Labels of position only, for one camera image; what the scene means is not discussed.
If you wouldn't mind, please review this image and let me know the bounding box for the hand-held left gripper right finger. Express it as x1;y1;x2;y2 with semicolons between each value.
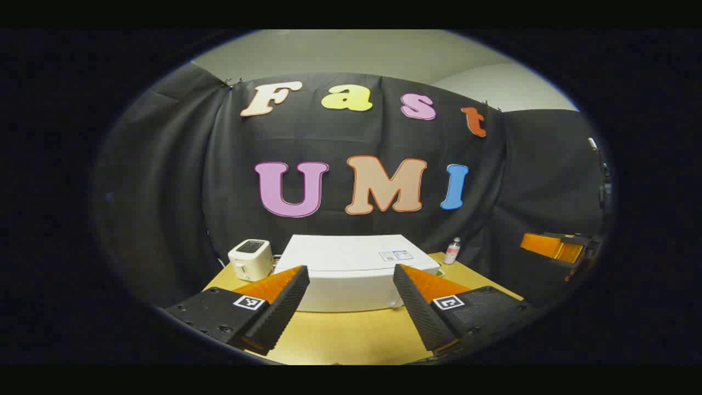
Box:
393;264;541;354

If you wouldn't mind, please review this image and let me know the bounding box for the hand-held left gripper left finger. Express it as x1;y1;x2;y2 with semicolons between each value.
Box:
165;265;310;356

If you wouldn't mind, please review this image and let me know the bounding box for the white microwave oven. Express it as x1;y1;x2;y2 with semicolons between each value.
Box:
273;234;441;313

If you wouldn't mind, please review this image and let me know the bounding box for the white toaster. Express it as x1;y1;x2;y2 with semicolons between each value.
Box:
228;239;274;282

